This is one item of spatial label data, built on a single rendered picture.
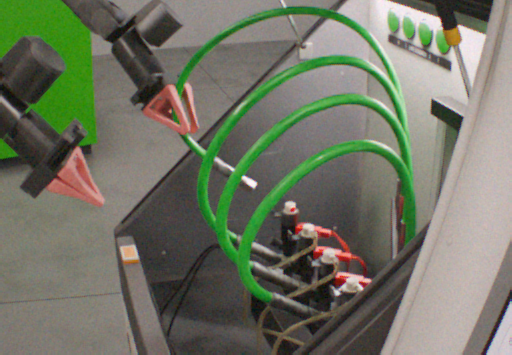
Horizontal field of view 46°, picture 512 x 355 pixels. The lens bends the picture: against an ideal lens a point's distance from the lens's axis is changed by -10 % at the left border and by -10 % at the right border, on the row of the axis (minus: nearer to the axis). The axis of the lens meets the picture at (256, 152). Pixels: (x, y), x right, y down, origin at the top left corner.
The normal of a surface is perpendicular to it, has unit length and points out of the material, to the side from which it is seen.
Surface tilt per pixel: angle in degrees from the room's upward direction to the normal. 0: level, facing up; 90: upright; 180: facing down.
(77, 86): 90
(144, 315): 0
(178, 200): 90
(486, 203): 76
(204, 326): 0
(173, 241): 90
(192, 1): 90
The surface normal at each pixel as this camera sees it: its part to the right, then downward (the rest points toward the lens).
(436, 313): -0.93, -0.12
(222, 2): 0.28, 0.35
